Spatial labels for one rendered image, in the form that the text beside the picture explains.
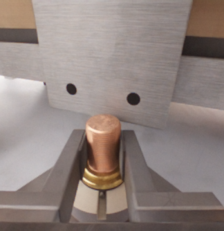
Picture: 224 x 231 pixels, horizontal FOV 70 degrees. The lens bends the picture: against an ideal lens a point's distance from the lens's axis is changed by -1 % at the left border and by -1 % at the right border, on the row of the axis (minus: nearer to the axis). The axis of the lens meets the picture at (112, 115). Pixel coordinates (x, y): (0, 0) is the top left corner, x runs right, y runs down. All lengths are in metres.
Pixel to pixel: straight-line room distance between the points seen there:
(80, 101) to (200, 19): 0.16
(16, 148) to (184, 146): 0.31
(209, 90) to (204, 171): 0.15
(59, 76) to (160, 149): 0.22
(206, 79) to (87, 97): 0.12
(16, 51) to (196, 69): 0.23
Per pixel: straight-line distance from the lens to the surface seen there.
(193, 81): 0.19
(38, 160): 0.30
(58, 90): 0.17
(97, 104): 0.15
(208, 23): 0.23
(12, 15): 0.33
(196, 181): 0.28
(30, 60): 0.26
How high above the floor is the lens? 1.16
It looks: 30 degrees up
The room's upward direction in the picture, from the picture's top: 178 degrees counter-clockwise
